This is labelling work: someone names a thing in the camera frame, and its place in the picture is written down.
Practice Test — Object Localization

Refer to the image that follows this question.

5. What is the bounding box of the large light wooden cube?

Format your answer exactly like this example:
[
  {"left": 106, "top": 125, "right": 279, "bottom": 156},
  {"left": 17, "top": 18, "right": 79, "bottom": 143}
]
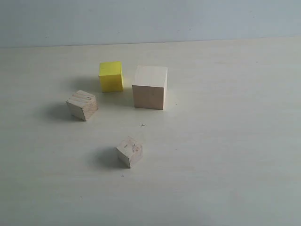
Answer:
[{"left": 132, "top": 65, "right": 168, "bottom": 110}]

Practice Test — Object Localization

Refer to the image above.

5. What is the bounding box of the yellow cube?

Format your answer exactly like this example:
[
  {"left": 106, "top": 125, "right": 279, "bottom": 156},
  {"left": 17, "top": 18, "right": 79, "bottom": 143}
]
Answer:
[{"left": 98, "top": 61, "right": 123, "bottom": 93}]

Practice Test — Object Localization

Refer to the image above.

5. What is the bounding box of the small pale wooden cube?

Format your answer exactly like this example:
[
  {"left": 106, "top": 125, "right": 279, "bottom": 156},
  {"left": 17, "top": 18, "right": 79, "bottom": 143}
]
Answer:
[{"left": 116, "top": 137, "right": 143, "bottom": 169}]

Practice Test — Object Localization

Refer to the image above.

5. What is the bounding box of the medium grained wooden cube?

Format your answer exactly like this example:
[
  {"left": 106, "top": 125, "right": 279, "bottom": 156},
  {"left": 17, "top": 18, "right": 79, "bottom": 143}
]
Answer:
[{"left": 66, "top": 90, "right": 98, "bottom": 121}]

